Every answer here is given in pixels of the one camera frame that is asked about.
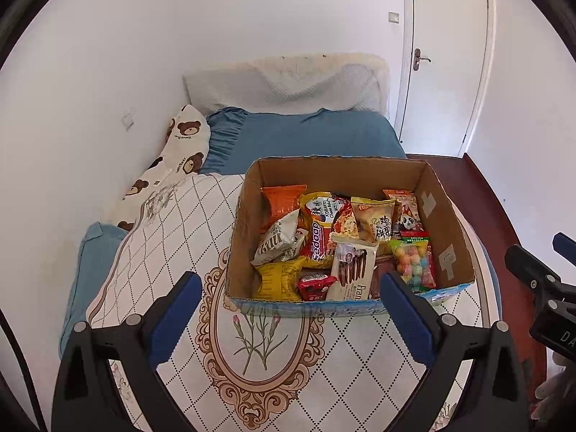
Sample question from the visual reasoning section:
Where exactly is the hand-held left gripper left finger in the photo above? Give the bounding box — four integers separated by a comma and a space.
51, 271, 204, 432

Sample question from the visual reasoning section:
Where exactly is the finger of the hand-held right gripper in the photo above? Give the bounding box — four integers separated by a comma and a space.
504, 244, 565, 301
553, 232, 576, 259

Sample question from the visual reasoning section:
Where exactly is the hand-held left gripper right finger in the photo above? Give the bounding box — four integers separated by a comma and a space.
379, 272, 529, 432

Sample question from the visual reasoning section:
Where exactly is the orange panda snack packet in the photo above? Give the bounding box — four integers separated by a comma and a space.
382, 189, 426, 239

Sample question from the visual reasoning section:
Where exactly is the blue printed cardboard box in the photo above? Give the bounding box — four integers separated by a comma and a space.
224, 157, 477, 318

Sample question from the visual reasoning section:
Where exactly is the person's right hand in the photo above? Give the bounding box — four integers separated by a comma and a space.
535, 350, 576, 415

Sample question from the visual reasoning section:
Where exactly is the dark red snack packet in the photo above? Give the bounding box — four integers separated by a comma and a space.
370, 254, 399, 300

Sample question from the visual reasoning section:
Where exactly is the colourful candy ball bag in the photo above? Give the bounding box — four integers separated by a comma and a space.
389, 231, 438, 292

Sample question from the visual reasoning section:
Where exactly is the white chocolate stick packet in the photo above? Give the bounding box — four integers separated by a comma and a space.
325, 234, 379, 302

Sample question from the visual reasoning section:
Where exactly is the blue cushion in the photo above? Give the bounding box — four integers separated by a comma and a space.
58, 221, 131, 348

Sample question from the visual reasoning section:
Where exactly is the red chocolate snack packet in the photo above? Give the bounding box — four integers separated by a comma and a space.
296, 268, 338, 302

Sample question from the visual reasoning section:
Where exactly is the yellow snack packet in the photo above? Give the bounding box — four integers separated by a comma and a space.
252, 256, 307, 302

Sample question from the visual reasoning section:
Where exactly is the tan snack packet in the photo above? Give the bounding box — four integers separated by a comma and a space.
350, 196, 397, 257

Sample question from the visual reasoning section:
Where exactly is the grey white snack packet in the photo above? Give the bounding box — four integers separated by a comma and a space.
250, 209, 309, 267

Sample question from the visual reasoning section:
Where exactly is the yellow red noodle packet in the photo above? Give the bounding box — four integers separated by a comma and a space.
298, 191, 361, 270

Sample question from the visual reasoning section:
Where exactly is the bear print pillow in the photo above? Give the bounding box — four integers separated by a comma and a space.
117, 104, 212, 233

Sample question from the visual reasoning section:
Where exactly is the blue bed sheet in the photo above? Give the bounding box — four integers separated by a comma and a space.
198, 107, 408, 176

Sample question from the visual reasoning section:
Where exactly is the white door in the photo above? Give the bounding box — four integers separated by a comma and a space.
393, 0, 496, 158

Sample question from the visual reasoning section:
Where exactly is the white textured pillow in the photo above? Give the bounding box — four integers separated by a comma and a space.
182, 53, 390, 116

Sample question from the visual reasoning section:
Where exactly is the black cable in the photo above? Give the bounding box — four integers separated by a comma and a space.
0, 310, 48, 432

